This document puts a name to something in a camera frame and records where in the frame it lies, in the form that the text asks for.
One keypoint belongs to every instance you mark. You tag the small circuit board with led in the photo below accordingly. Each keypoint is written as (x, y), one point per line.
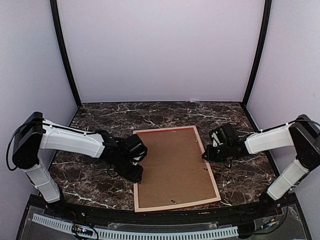
(81, 230)

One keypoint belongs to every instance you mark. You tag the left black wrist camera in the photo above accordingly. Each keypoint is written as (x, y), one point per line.
(137, 151)

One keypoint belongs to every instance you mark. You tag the black left corner post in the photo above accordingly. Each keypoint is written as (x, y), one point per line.
(63, 52)

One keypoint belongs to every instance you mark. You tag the brown cardboard backing board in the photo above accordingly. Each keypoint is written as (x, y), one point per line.
(175, 170)

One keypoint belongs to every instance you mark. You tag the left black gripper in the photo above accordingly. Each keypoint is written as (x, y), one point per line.
(134, 176)

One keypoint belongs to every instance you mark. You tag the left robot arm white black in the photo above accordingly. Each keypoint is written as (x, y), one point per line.
(37, 133)

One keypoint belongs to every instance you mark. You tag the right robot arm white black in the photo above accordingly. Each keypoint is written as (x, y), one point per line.
(302, 134)

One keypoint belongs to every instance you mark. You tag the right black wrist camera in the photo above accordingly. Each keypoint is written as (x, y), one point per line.
(225, 133)

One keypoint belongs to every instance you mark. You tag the white slotted cable duct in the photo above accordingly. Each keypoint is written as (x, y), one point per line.
(122, 231)

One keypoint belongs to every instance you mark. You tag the black right corner post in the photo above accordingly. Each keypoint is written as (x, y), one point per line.
(258, 52)

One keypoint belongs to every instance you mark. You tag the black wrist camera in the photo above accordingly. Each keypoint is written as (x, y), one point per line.
(225, 133)
(137, 151)

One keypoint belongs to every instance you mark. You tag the black front mounting rail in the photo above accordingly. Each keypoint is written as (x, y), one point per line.
(239, 214)

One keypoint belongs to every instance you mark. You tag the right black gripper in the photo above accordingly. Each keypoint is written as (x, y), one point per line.
(209, 156)

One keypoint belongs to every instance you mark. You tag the black corner post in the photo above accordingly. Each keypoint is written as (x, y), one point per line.
(258, 52)
(63, 52)

